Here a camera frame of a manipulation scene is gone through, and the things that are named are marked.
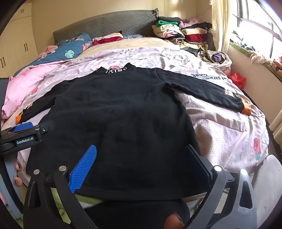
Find light green garment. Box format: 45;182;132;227
52;188;104;225

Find scattered colourful laundry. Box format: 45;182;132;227
230;31;282;76

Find grey quilted headboard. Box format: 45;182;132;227
52;8;159;43

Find blue leaf print quilt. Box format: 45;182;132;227
14;33;92;74

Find red pillow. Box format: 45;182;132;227
91;33;124;46

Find black sweater with orange cuffs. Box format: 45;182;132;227
16;63;252;201

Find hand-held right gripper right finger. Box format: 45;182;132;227
185;144;258;229

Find stack of folded clothes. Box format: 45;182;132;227
152;16;216;52

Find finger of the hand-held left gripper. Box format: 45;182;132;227
10;121;56;135

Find cream bed sheet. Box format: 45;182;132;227
77;36;174;61

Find person's right hand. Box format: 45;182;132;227
165;212;185;229

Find window with dark frame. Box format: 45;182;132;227
230;0;282;60

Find pink floral quilt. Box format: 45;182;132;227
1;62;66;120

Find cream wardrobe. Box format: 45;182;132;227
0;0;40;77

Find cloth bag with purple garment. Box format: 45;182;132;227
197;50;233;75

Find lilac strawberry print quilt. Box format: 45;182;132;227
15;47;270;207

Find red plastic bag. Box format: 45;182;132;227
228;73;246;89

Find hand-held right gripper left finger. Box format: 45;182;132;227
23;144;98;229

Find person's left hand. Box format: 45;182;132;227
0;162;23;205

